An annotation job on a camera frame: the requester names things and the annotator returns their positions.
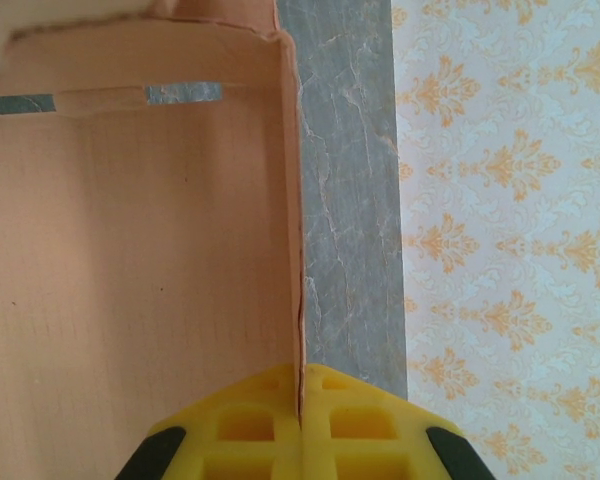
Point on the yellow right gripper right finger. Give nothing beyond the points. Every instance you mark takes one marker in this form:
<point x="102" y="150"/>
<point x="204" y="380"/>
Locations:
<point x="365" y="435"/>

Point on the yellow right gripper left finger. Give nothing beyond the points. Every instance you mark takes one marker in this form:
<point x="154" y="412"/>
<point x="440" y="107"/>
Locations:
<point x="240" y="435"/>

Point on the brown cardboard paper box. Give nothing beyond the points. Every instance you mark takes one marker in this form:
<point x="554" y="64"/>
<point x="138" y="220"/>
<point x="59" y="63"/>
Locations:
<point x="130" y="225"/>

